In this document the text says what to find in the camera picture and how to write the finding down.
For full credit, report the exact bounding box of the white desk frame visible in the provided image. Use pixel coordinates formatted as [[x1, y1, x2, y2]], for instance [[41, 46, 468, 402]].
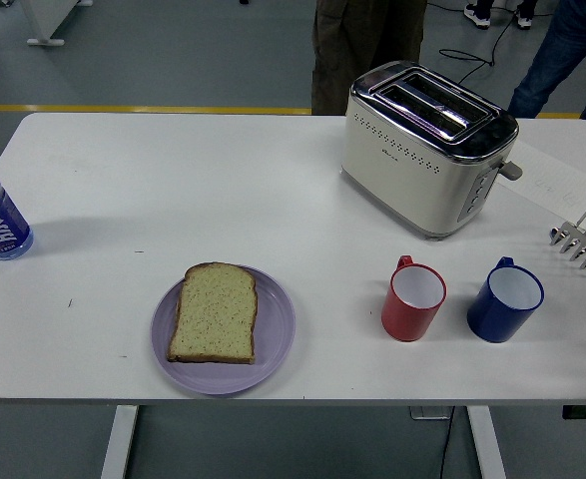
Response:
[[22, 0, 94, 49]]

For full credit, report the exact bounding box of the silver metal toast rack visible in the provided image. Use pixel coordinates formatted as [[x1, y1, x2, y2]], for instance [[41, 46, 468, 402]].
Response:
[[549, 204, 586, 279]]

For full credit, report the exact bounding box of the purple plate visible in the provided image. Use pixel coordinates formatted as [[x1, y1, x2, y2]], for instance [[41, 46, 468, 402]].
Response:
[[151, 264, 297, 396]]

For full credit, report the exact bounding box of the white table leg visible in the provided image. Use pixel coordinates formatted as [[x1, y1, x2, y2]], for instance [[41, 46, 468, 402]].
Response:
[[466, 404, 507, 479], [100, 404, 140, 479]]

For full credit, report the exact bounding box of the cream and chrome toaster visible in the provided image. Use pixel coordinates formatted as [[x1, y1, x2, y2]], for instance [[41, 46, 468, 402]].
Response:
[[340, 60, 524, 242]]

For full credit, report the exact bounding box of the grey under-table bracket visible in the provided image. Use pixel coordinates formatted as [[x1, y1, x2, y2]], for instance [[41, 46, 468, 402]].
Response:
[[409, 405, 454, 420]]

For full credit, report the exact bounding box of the red mug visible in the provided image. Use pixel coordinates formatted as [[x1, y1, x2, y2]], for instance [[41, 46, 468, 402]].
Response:
[[380, 254, 448, 343]]

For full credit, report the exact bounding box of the brown bread slice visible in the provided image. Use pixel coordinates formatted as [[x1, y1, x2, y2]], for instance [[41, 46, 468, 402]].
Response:
[[166, 261, 260, 365]]

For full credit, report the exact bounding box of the clear bottle with blue label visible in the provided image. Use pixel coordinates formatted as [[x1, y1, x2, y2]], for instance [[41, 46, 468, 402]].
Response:
[[0, 154, 35, 261]]

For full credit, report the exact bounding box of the blue mug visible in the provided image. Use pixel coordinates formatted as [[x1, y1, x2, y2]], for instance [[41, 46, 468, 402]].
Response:
[[466, 255, 545, 344]]

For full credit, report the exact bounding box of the black floor cable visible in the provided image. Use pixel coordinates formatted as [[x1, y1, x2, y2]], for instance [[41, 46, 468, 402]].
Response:
[[436, 14, 521, 85]]

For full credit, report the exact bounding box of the black under-table cable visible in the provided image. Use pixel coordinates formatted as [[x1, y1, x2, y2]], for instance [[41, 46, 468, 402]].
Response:
[[439, 417, 456, 479]]

